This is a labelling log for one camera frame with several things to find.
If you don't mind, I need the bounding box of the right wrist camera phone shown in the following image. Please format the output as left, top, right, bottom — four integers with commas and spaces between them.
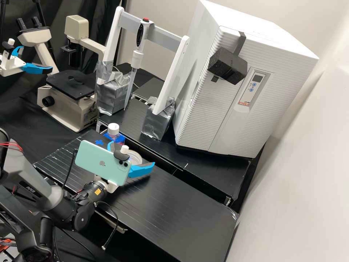
74, 139, 132, 187

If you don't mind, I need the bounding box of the pipette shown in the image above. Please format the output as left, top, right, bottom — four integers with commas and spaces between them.
124, 17, 151, 111

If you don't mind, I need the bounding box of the incubator door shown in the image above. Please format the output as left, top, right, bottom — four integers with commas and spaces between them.
173, 25, 320, 160

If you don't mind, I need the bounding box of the cream microscope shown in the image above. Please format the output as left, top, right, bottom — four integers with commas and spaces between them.
17, 15, 108, 134

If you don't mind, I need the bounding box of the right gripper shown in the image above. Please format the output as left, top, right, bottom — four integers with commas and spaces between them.
105, 140, 156, 194

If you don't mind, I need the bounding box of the white incubator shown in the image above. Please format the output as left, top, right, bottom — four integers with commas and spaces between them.
174, 0, 320, 82

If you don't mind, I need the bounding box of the small bottle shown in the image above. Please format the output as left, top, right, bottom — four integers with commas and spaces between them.
108, 123, 122, 143

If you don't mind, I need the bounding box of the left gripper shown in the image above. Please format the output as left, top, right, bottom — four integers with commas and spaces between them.
0, 45, 54, 77

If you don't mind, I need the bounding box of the black cable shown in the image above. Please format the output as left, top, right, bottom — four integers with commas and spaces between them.
93, 201, 119, 250
61, 151, 77, 192

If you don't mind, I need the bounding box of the white pipette stand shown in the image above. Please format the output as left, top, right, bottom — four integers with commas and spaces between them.
95, 6, 190, 141

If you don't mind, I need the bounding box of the blue bottle holder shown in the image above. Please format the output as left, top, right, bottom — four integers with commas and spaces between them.
103, 131, 126, 146

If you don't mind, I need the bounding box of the petri dish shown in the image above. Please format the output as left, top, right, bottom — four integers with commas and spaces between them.
120, 149, 143, 167

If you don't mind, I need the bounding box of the black platform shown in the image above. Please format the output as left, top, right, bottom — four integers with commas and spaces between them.
32, 129, 238, 262
132, 77, 170, 102
96, 98, 264, 209

